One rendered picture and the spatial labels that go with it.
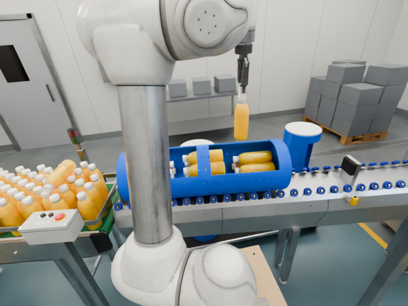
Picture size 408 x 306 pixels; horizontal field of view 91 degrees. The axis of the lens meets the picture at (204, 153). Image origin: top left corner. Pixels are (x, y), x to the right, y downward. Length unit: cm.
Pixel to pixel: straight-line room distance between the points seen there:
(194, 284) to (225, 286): 8
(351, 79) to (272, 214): 335
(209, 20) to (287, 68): 461
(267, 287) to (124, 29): 81
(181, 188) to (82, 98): 374
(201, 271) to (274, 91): 456
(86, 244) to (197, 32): 118
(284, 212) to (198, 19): 111
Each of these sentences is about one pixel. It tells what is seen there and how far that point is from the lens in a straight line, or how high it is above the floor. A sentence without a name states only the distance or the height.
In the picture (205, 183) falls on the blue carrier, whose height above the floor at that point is 111.
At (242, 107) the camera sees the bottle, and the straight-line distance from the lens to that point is 101.
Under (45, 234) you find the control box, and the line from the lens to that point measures 113.
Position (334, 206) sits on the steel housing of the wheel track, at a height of 86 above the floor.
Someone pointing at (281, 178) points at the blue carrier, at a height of 110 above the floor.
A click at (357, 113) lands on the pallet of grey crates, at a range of 402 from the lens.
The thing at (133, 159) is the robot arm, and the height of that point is 152.
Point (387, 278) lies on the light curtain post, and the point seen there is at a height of 50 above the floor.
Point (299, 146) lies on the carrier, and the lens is 179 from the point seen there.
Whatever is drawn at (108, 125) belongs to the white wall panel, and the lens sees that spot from 461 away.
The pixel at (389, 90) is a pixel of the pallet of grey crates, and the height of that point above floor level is 86.
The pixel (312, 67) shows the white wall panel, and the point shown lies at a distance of 524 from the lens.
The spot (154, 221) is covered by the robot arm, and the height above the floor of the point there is 137.
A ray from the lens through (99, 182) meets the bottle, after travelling 127.
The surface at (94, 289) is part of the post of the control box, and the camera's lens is 150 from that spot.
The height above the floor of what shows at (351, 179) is 97.
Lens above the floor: 174
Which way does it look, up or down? 30 degrees down
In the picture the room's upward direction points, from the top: 4 degrees counter-clockwise
